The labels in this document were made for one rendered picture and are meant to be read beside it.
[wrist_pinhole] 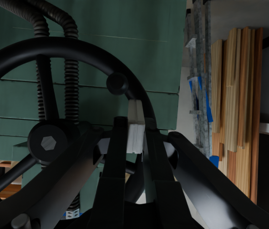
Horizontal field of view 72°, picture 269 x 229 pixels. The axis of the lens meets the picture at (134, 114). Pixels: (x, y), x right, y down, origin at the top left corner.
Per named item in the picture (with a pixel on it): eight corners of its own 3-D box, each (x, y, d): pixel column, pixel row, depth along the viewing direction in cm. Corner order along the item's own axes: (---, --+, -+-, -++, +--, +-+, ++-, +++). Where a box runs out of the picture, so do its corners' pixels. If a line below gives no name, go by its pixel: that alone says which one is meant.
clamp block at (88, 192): (100, 167, 34) (97, 214, 35) (108, 151, 48) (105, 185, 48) (19, 161, 34) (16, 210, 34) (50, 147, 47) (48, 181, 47)
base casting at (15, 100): (181, 93, 44) (178, 131, 44) (150, 103, 102) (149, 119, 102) (-10, 78, 42) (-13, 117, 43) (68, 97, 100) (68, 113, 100)
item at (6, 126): (168, 130, 44) (167, 146, 44) (155, 123, 65) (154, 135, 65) (-2, 117, 43) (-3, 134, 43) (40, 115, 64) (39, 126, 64)
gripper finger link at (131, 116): (133, 154, 16) (124, 153, 16) (133, 122, 23) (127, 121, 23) (136, 123, 15) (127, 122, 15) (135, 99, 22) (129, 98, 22)
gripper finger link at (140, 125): (136, 123, 15) (145, 123, 15) (135, 99, 22) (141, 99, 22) (133, 154, 16) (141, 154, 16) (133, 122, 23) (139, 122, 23)
